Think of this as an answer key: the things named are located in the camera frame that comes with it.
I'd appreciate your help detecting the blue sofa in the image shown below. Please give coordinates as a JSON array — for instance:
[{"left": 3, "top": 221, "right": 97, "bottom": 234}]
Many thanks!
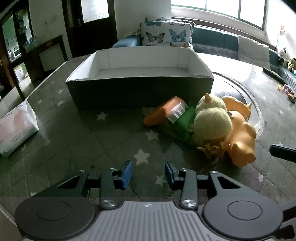
[{"left": 112, "top": 25, "right": 296, "bottom": 92}]

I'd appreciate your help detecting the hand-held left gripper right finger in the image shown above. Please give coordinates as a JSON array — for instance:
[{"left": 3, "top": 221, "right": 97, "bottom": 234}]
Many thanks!
[{"left": 164, "top": 161, "right": 241, "bottom": 210}]

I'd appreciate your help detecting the group of plush toys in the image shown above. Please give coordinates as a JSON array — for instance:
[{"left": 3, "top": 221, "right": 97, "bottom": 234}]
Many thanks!
[{"left": 278, "top": 47, "right": 296, "bottom": 75}]

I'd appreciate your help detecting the dark cardboard box white inside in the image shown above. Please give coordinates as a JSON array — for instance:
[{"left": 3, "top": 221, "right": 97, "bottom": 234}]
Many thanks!
[{"left": 65, "top": 45, "right": 214, "bottom": 110}]

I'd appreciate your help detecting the small clear plastic box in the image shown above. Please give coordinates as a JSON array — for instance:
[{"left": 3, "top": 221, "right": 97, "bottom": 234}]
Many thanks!
[{"left": 165, "top": 102, "right": 188, "bottom": 124}]

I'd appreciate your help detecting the white tissue pack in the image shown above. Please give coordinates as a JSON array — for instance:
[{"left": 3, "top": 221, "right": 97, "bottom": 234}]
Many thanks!
[{"left": 0, "top": 100, "right": 39, "bottom": 157}]

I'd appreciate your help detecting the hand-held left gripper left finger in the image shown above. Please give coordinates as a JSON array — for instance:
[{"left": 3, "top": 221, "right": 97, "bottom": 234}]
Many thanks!
[{"left": 57, "top": 160, "right": 133, "bottom": 210}]

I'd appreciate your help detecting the dark wooden desk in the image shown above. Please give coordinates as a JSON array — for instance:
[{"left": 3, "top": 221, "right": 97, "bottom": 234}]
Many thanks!
[{"left": 23, "top": 35, "right": 68, "bottom": 73}]

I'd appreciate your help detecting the yellow plush chick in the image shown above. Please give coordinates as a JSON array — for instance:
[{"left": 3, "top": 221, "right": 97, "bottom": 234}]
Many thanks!
[{"left": 190, "top": 93, "right": 233, "bottom": 161}]

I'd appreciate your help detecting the window with green frame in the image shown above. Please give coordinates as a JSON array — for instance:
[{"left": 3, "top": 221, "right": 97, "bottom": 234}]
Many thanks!
[{"left": 171, "top": 0, "right": 272, "bottom": 30}]

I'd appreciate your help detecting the glass display cabinet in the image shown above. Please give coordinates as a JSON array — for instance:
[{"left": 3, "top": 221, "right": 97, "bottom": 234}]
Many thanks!
[{"left": 0, "top": 6, "right": 37, "bottom": 98}]

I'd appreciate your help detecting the white sofa cushion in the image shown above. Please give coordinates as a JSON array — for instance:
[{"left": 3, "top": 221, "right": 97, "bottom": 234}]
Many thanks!
[{"left": 238, "top": 35, "right": 271, "bottom": 70}]

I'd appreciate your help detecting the black remote control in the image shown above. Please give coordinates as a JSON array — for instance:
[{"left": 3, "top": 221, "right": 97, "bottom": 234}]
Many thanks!
[{"left": 263, "top": 67, "right": 287, "bottom": 85}]

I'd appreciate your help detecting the paper wall decoration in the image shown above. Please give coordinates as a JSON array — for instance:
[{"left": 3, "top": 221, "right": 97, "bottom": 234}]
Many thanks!
[{"left": 276, "top": 24, "right": 287, "bottom": 48}]

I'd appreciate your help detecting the green packet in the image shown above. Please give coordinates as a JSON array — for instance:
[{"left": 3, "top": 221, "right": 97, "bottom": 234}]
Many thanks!
[{"left": 162, "top": 106, "right": 197, "bottom": 144}]

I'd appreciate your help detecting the butterfly print pillow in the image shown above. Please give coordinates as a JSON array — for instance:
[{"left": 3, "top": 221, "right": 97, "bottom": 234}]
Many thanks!
[
  {"left": 140, "top": 21, "right": 193, "bottom": 48},
  {"left": 144, "top": 15, "right": 196, "bottom": 28}
]

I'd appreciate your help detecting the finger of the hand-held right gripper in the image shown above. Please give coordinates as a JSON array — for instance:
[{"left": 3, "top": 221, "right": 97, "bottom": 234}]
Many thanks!
[{"left": 269, "top": 144, "right": 296, "bottom": 161}]

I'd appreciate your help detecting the dark wooden door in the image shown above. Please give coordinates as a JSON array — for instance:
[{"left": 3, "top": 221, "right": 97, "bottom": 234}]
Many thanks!
[{"left": 62, "top": 0, "right": 117, "bottom": 59}]

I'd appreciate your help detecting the grey star quilted table cover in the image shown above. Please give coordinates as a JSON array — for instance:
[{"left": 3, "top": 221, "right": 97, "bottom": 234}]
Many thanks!
[{"left": 0, "top": 53, "right": 296, "bottom": 209}]

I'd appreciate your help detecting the large orange rubber animal toy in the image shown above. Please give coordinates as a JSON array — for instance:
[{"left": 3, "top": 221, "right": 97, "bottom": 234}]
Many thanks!
[{"left": 225, "top": 111, "right": 258, "bottom": 168}]

